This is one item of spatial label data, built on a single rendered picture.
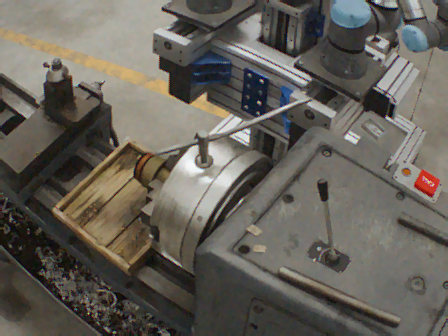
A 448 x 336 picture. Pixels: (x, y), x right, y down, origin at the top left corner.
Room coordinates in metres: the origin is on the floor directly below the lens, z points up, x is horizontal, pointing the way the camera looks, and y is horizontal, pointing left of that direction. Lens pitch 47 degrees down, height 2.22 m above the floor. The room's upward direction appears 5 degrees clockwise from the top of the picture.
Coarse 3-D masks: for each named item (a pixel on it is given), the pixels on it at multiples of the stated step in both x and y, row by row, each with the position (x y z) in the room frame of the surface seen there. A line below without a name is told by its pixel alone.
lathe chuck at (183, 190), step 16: (224, 144) 0.99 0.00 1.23; (240, 144) 1.01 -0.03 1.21; (192, 160) 0.93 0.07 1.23; (224, 160) 0.93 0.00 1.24; (176, 176) 0.90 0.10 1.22; (192, 176) 0.89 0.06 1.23; (208, 176) 0.89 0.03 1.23; (160, 192) 0.87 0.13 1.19; (176, 192) 0.87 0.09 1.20; (192, 192) 0.86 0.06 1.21; (160, 208) 0.85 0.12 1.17; (176, 208) 0.84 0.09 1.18; (192, 208) 0.84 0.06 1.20; (160, 224) 0.83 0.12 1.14; (176, 224) 0.82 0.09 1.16; (160, 240) 0.82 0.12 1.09; (176, 240) 0.80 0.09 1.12; (176, 256) 0.80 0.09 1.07
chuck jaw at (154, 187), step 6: (156, 180) 0.98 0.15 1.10; (150, 186) 0.96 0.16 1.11; (156, 186) 0.96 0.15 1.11; (150, 192) 0.95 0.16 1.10; (156, 192) 0.94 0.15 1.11; (150, 198) 0.92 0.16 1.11; (156, 198) 0.92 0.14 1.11; (150, 204) 0.90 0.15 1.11; (144, 210) 0.88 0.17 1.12; (150, 210) 0.88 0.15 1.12; (144, 216) 0.87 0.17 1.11; (150, 216) 0.87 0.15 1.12; (144, 222) 0.87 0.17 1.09; (150, 228) 0.84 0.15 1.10; (156, 228) 0.84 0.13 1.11; (156, 234) 0.83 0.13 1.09
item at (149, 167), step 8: (144, 160) 1.03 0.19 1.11; (152, 160) 1.03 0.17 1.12; (160, 160) 1.03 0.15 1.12; (136, 168) 1.02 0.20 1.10; (144, 168) 1.01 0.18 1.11; (152, 168) 1.01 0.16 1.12; (160, 168) 1.01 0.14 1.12; (168, 168) 1.02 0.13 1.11; (136, 176) 1.01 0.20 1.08; (144, 176) 1.00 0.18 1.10; (152, 176) 0.99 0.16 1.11; (160, 176) 0.99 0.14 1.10; (144, 184) 0.99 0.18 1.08
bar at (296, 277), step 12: (288, 276) 0.63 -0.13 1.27; (300, 276) 0.63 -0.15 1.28; (312, 288) 0.60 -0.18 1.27; (324, 288) 0.60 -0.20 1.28; (336, 300) 0.58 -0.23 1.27; (348, 300) 0.57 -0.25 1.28; (360, 300) 0.57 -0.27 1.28; (372, 312) 0.54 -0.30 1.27; (384, 312) 0.54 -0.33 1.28; (396, 324) 0.51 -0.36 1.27
